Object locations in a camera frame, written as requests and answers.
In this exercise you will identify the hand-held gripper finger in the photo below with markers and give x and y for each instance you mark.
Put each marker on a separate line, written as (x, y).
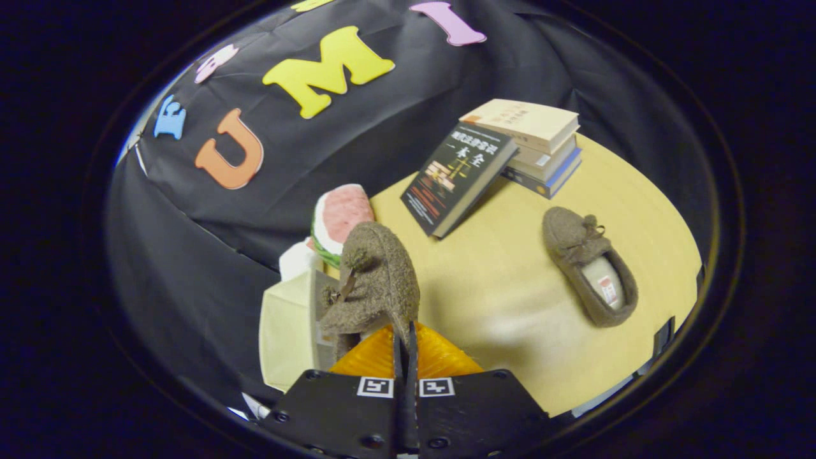
(400, 408)
(413, 408)

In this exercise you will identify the blue cover book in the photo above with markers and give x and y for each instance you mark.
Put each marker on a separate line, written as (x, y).
(549, 183)

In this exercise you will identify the white spine book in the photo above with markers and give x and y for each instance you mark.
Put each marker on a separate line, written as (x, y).
(542, 160)

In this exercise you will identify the watermelon slice plush toy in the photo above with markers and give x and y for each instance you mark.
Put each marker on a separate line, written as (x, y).
(344, 210)

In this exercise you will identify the black table edge bracket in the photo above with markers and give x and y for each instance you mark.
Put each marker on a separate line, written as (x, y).
(663, 341)

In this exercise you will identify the brown fuzzy shoe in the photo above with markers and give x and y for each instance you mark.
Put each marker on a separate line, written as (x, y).
(570, 239)
(376, 274)

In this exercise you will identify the white plush toy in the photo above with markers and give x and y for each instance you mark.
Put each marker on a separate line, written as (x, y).
(298, 258)

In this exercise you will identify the black cover book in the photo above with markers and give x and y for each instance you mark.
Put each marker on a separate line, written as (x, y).
(456, 172)

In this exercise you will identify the beige cover book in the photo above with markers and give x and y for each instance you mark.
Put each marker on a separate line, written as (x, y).
(516, 118)

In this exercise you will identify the grey fabric storage box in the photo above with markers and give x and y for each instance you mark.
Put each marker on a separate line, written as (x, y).
(287, 331)

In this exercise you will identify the white box device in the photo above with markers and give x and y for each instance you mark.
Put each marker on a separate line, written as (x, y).
(255, 405)

